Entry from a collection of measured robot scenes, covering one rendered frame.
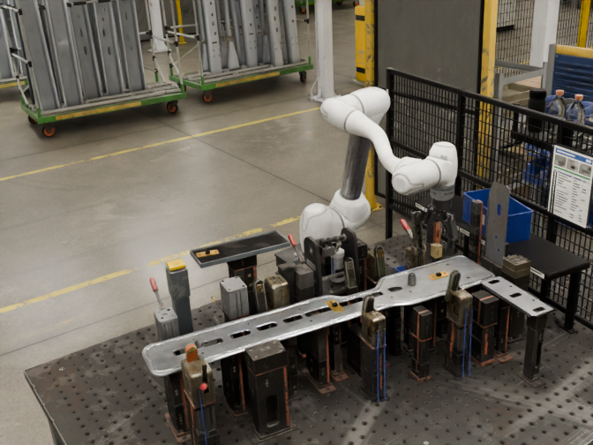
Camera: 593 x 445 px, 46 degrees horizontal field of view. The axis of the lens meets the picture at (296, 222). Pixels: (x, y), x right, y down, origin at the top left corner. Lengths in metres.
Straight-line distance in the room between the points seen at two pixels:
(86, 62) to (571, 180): 7.36
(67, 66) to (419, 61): 5.09
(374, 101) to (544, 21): 4.16
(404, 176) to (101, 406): 1.39
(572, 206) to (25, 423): 2.85
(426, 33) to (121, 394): 3.38
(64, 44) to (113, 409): 6.82
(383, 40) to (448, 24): 0.71
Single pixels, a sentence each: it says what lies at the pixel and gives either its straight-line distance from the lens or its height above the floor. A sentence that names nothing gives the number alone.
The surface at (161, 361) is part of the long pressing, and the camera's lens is 2.40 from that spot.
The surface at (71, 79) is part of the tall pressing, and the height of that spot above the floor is 0.63.
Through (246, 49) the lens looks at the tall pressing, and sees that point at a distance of 10.56.
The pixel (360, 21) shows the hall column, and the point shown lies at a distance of 10.42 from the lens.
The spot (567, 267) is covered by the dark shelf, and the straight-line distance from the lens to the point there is 2.92.
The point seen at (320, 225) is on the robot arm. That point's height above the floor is 1.02.
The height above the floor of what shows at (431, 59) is 1.35.
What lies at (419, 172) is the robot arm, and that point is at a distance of 2.48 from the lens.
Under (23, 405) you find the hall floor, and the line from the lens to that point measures 4.13.
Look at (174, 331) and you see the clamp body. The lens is 2.53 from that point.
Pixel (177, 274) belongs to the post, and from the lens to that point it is 2.64.
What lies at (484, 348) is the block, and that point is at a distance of 2.82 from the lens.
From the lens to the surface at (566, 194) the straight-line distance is 2.99.
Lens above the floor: 2.33
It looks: 24 degrees down
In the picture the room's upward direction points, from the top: 3 degrees counter-clockwise
